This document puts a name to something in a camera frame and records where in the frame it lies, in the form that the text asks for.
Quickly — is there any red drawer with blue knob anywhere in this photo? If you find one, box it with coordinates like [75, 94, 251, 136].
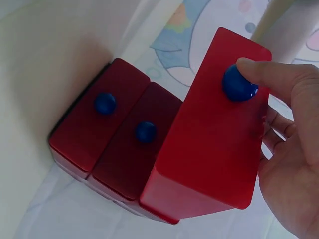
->
[139, 26, 273, 225]
[90, 82, 183, 202]
[48, 58, 151, 173]

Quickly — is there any person's right hand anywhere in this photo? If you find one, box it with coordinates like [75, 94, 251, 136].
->
[235, 57, 319, 239]

